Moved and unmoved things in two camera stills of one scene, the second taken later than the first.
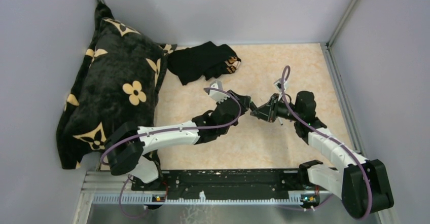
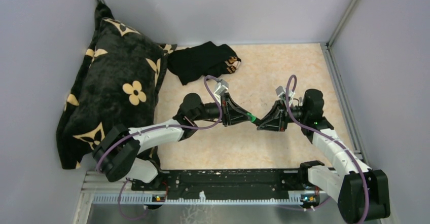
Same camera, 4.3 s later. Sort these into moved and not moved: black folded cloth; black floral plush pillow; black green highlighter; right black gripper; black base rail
Moved: right black gripper; black green highlighter
Not moved: black folded cloth; black base rail; black floral plush pillow
